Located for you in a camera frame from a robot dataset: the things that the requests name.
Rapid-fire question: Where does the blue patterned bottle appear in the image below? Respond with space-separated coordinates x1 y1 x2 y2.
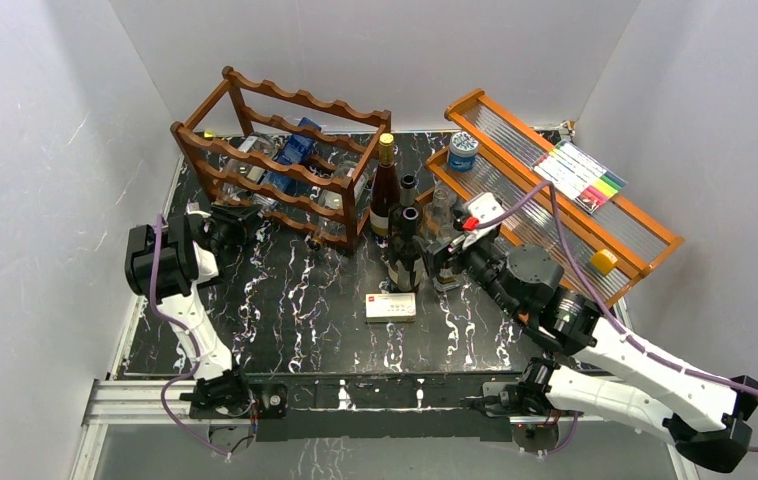
252 134 315 210

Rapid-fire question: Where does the dark red wine bottle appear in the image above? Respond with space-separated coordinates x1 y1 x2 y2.
369 133 400 237

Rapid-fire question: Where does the clear bottle gold label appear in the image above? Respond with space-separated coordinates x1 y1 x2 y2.
433 206 464 293

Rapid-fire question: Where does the blue lidded jar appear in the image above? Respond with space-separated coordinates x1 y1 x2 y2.
448 131 480 172

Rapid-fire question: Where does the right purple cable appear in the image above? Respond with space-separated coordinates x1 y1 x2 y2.
478 180 758 457

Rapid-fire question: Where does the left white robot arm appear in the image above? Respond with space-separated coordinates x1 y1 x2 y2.
124 205 263 417

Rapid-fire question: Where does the white rectangular box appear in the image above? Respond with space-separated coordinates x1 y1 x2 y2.
365 293 417 323

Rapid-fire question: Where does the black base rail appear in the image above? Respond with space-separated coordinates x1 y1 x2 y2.
180 372 582 444

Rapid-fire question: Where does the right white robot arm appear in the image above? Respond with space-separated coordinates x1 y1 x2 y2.
415 232 758 473

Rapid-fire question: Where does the pack of coloured markers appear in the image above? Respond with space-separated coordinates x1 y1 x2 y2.
533 140 627 214

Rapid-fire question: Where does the aluminium frame rail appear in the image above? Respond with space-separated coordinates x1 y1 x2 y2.
68 377 702 480

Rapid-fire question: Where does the brown wooden wine rack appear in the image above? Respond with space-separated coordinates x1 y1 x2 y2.
170 66 391 251

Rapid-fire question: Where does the purple cable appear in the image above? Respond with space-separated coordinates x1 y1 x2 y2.
147 213 235 458
478 180 758 457

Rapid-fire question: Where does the dark bottle cream label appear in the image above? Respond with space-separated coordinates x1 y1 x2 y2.
389 207 425 293

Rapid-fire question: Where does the green wine bottle brown label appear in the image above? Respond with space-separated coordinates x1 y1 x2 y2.
399 174 418 208

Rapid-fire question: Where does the clear glass bottle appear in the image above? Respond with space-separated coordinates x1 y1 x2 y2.
422 184 457 240

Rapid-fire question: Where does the clear bottle white label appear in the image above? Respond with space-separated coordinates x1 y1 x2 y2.
304 160 370 252

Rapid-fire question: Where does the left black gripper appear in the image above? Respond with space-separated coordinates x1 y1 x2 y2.
207 204 264 253

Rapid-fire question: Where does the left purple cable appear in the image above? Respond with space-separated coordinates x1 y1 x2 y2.
147 213 235 458

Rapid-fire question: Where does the orange tiered display shelf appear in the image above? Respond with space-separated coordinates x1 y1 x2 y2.
426 89 684 306

